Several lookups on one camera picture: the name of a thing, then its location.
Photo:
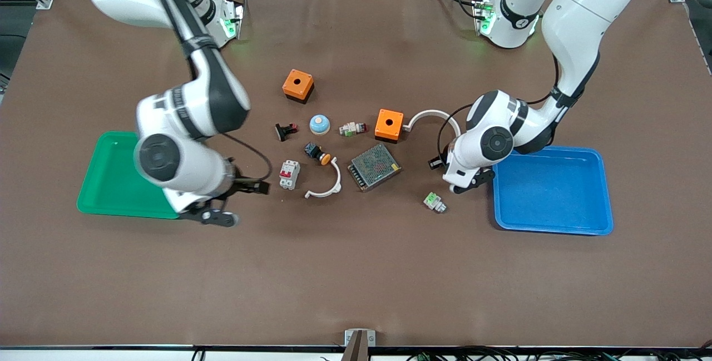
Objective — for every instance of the brown table mat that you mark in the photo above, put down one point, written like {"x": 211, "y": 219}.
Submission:
{"x": 356, "y": 266}

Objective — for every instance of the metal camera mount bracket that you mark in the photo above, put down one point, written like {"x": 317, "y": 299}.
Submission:
{"x": 351, "y": 339}

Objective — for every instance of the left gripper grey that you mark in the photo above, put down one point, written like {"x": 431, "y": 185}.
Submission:
{"x": 435, "y": 162}

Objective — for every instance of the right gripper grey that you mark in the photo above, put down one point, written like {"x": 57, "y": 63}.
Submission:
{"x": 243, "y": 185}

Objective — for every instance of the large white curved bracket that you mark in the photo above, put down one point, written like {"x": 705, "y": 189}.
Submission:
{"x": 428, "y": 112}

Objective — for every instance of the green white switch module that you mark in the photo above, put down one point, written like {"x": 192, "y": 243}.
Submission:
{"x": 432, "y": 201}

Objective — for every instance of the small white curved bracket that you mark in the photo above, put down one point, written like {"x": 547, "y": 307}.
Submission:
{"x": 337, "y": 177}

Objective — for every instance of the metal mesh power supply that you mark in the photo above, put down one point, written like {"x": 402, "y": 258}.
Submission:
{"x": 375, "y": 166}

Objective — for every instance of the green plastic tray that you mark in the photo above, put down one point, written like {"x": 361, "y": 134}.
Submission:
{"x": 105, "y": 183}

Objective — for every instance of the blue dome button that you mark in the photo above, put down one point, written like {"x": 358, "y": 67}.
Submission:
{"x": 320, "y": 127}

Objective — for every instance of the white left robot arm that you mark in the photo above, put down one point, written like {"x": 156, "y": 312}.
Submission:
{"x": 578, "y": 16}

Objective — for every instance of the black rectangular push button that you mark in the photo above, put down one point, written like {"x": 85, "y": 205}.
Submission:
{"x": 282, "y": 133}

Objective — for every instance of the orange button box black base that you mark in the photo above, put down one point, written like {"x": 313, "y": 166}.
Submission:
{"x": 289, "y": 87}
{"x": 381, "y": 129}

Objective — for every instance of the white red circuit breaker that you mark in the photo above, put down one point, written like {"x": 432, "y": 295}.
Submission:
{"x": 289, "y": 174}

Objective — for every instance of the blue plastic tray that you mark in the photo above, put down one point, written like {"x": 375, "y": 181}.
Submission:
{"x": 556, "y": 199}

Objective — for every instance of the white red green selector switch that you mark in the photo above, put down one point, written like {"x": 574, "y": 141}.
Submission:
{"x": 351, "y": 128}

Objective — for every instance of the orange mushroom push button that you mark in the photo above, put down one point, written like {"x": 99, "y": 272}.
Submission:
{"x": 314, "y": 151}

